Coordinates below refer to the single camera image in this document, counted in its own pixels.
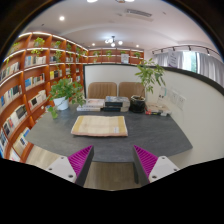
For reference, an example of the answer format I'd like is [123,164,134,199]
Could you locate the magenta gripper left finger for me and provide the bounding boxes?
[46,145,94,186]

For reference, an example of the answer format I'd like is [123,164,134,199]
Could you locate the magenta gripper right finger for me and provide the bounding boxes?
[133,146,179,185]

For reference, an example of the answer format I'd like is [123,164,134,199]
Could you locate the white book stack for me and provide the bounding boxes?
[77,99,104,111]

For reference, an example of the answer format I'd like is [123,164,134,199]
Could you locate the dark book stack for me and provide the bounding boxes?
[103,96,130,112]

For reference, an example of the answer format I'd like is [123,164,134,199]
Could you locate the potted plant white pot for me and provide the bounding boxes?
[47,78,86,119]

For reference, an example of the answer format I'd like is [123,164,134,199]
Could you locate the left brown chair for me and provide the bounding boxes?
[87,82,117,99]

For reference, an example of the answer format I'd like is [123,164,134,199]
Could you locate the brown chair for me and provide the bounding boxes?
[87,82,117,99]
[118,82,145,98]

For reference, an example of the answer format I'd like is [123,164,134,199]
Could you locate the right brown chair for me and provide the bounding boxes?
[118,82,145,98]

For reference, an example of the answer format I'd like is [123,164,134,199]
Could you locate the potted plant black pot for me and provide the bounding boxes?
[130,58,165,113]

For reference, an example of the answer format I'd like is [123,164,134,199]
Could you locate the orange wooden bookshelf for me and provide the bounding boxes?
[0,31,144,162]

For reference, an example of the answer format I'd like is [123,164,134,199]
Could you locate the white curtain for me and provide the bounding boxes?
[153,50,224,88]

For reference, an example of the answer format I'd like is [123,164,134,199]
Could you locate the ceiling lamp cluster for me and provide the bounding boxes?
[105,36,123,47]

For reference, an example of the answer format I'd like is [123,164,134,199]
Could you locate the books by wall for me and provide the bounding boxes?
[145,102,171,116]

